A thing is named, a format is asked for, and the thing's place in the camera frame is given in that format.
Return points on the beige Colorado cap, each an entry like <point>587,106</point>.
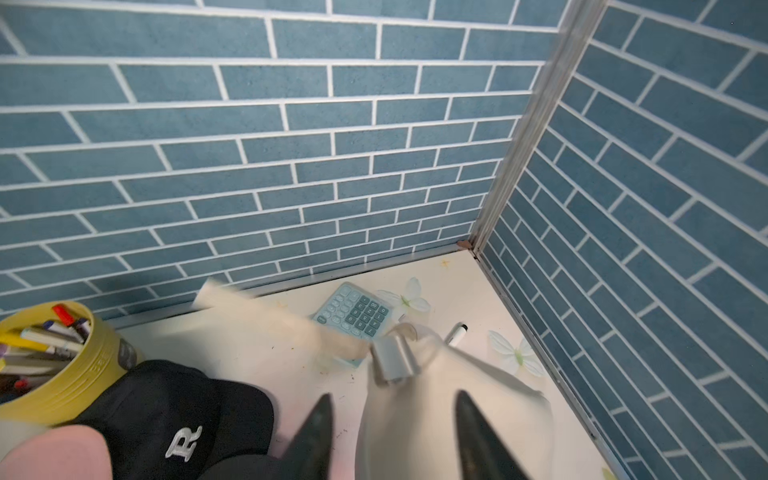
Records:
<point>408,426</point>

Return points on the black cap rear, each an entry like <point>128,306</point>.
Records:
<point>162,420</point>

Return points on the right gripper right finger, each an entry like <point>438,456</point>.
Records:
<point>482,454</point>

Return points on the black white marker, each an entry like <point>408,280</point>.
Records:
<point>456,334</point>

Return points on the pink baseball cap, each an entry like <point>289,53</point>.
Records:
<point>69,452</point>

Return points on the yellow pen cup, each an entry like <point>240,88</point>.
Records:
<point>68,356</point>

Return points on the light blue calculator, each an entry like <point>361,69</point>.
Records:
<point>354,312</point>

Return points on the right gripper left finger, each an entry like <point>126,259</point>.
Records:
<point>308,455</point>

